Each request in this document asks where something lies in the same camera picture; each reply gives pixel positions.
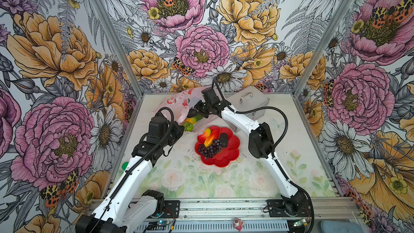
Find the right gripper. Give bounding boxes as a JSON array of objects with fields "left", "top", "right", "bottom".
[{"left": 186, "top": 96, "right": 212, "bottom": 119}]

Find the green apple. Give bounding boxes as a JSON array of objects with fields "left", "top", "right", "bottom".
[{"left": 183, "top": 122, "right": 194, "bottom": 132}]

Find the pink plastic bag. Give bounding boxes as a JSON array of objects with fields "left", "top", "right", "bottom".
[{"left": 153, "top": 86, "right": 207, "bottom": 124}]

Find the red yellow peach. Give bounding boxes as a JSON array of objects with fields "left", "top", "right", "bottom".
[{"left": 197, "top": 128, "right": 211, "bottom": 142}]

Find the red orange mango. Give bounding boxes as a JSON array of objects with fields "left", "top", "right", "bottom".
[{"left": 204, "top": 129, "right": 220, "bottom": 147}]

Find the dark grape bunch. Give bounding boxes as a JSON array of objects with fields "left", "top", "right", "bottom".
[{"left": 197, "top": 140, "right": 222, "bottom": 159}]

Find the green orange papaya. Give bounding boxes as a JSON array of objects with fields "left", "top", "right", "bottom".
[{"left": 184, "top": 114, "right": 204, "bottom": 125}]

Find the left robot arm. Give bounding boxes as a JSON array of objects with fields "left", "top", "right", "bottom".
[{"left": 75, "top": 114, "right": 184, "bottom": 233}]

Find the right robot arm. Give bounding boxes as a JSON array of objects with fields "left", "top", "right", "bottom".
[{"left": 187, "top": 87, "right": 313, "bottom": 217}]

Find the green capped white bottle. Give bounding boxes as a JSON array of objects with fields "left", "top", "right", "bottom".
[{"left": 121, "top": 162, "right": 128, "bottom": 171}]

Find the red flower-shaped plate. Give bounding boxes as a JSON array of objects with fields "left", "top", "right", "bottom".
[{"left": 195, "top": 126, "right": 240, "bottom": 168}]

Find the silver metal case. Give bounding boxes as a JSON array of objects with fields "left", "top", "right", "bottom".
[{"left": 226, "top": 86, "right": 270, "bottom": 132}]

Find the green circuit board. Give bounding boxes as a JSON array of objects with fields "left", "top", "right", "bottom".
[{"left": 147, "top": 220, "right": 173, "bottom": 230}]

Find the small pink red object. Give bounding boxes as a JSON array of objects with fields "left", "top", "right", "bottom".
[{"left": 233, "top": 218, "right": 244, "bottom": 232}]

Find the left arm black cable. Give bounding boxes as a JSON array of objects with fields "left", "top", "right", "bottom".
[{"left": 87, "top": 106, "right": 175, "bottom": 230}]

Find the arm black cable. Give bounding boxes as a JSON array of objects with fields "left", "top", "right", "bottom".
[
  {"left": 87, "top": 106, "right": 175, "bottom": 230},
  {"left": 211, "top": 79, "right": 316, "bottom": 233}
]

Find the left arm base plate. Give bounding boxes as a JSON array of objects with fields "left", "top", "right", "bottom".
[{"left": 148, "top": 200, "right": 181, "bottom": 219}]

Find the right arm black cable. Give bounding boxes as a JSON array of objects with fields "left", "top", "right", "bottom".
[{"left": 211, "top": 79, "right": 316, "bottom": 233}]

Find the white perforated cable duct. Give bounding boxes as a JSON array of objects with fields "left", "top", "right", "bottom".
[{"left": 135, "top": 220, "right": 290, "bottom": 233}]

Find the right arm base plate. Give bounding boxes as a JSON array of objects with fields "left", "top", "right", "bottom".
[{"left": 263, "top": 199, "right": 311, "bottom": 217}]

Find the aluminium front rail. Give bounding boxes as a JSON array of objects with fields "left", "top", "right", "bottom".
[{"left": 122, "top": 197, "right": 360, "bottom": 222}]

